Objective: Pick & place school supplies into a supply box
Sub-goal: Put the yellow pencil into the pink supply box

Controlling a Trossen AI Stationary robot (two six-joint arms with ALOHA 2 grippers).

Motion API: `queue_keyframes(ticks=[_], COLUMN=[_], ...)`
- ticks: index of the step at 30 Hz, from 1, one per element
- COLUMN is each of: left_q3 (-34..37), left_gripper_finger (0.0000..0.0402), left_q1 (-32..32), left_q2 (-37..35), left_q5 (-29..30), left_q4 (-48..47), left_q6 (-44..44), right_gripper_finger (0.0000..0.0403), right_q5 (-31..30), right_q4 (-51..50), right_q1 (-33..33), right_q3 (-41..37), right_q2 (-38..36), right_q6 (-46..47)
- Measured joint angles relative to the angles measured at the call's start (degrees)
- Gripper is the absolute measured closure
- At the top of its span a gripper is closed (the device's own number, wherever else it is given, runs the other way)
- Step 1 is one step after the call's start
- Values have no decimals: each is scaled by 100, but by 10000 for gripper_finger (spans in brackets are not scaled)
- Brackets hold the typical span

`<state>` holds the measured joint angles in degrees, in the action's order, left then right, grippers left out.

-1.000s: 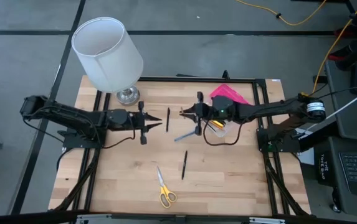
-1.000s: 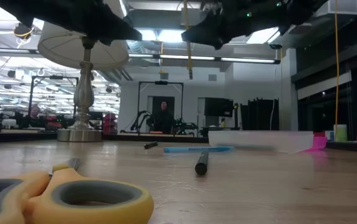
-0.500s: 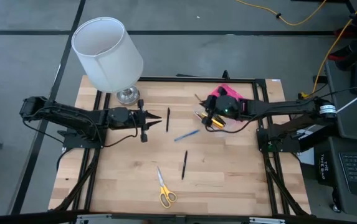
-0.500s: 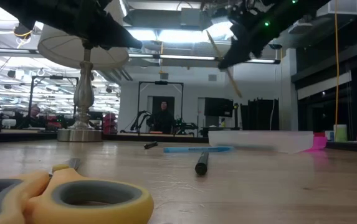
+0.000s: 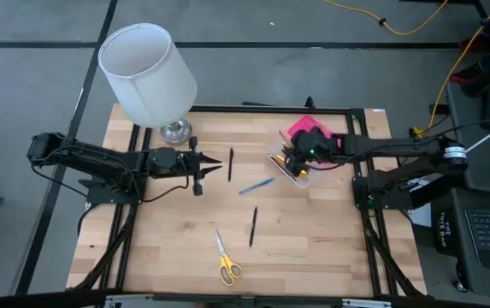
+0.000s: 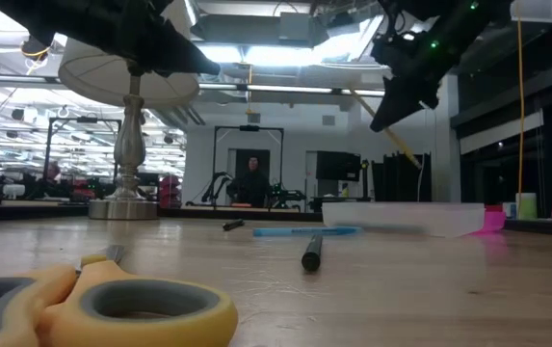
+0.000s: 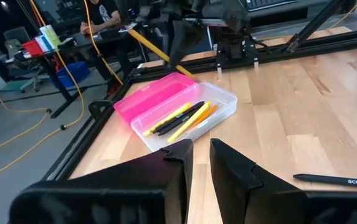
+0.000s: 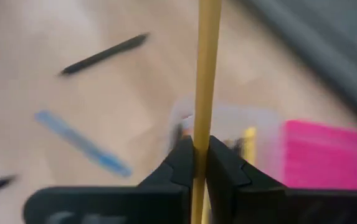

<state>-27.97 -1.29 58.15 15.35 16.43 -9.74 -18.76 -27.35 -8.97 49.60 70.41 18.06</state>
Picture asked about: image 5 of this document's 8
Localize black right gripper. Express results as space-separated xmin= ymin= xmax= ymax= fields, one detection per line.
xmin=284 ymin=127 xmax=335 ymax=175

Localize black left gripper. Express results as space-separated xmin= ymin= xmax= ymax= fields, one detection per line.
xmin=174 ymin=136 xmax=223 ymax=197

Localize pink lid clear pencil box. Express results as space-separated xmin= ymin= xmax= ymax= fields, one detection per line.
xmin=264 ymin=115 xmax=346 ymax=190

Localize blue pen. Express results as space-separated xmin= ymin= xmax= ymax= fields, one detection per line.
xmin=238 ymin=177 xmax=276 ymax=196

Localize yellow grey handled scissors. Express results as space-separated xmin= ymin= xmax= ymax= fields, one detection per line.
xmin=214 ymin=228 xmax=245 ymax=287

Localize white shade silver table lamp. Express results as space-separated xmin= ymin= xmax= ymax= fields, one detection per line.
xmin=97 ymin=22 xmax=198 ymax=145

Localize black tote bag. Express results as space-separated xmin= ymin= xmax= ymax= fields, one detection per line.
xmin=434 ymin=207 xmax=459 ymax=258

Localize dark grey side cart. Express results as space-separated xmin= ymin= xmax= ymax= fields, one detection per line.
xmin=444 ymin=80 xmax=490 ymax=300

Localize black rig crossbar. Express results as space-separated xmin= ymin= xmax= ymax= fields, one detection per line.
xmin=0 ymin=289 xmax=490 ymax=308

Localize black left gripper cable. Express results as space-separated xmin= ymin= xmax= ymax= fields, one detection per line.
xmin=141 ymin=156 xmax=191 ymax=204

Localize black aluminium table frame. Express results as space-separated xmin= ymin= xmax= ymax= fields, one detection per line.
xmin=71 ymin=96 xmax=428 ymax=299

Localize yellow extension cable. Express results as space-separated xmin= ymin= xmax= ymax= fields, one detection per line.
xmin=413 ymin=0 xmax=490 ymax=140
xmin=323 ymin=0 xmax=449 ymax=36

